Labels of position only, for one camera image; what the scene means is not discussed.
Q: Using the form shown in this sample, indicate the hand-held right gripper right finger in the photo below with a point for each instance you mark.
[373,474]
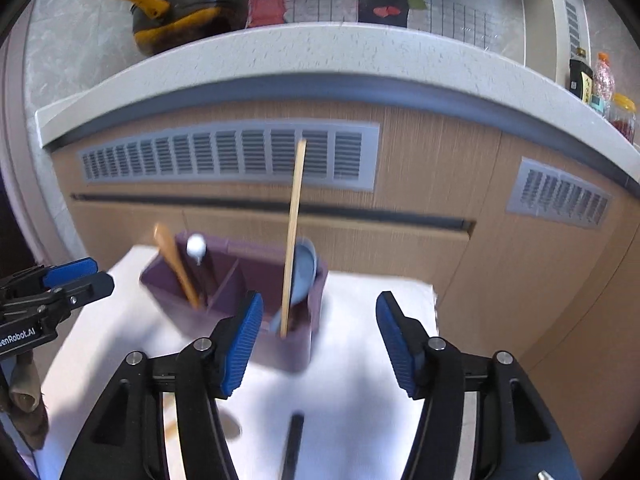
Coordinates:
[400,350]

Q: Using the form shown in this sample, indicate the short grey vent grille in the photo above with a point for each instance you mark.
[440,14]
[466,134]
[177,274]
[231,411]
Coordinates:
[560,192]

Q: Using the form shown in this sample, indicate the white ball-tipped dark utensil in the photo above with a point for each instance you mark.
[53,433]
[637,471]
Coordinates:
[196,245]

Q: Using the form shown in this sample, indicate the brown plastic utensil holder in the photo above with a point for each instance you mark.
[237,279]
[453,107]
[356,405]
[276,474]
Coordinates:
[295,350]

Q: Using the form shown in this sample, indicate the boxed column with vent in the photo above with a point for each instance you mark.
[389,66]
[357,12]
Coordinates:
[555,10]

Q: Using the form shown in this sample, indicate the dark sauce bottle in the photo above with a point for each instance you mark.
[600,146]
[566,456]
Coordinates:
[581,80]

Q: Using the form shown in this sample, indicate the beige stone countertop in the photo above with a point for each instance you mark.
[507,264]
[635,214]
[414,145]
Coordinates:
[300,55]

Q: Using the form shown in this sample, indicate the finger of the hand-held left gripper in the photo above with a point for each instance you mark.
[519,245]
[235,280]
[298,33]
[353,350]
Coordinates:
[87,287]
[70,271]

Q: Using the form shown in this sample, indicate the grey-blue plastic spoon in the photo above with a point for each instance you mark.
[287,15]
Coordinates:
[305,270]

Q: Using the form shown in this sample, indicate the small teal container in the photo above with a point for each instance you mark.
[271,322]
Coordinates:
[597,105]

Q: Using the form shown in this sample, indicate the orange-capped clear bottle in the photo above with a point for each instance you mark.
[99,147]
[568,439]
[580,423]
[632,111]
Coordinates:
[603,80]

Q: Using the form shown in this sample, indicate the black chopstick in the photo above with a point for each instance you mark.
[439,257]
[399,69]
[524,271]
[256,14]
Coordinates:
[294,445]

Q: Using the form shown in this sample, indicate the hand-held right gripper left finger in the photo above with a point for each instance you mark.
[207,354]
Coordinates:
[240,350]

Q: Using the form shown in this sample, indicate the cartoon couple wall poster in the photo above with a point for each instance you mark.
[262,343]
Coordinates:
[450,5]

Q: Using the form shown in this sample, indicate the white fringed cloth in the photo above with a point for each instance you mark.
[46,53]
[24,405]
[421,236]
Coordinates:
[340,410]

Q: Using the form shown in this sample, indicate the wooden spoon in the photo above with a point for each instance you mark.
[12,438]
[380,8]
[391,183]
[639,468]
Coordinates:
[172,260]

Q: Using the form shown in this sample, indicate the long grey vent grille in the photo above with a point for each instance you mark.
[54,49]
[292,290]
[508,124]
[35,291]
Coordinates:
[225,155]

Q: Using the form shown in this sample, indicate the yellow-lidded jar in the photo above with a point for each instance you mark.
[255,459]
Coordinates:
[622,120]

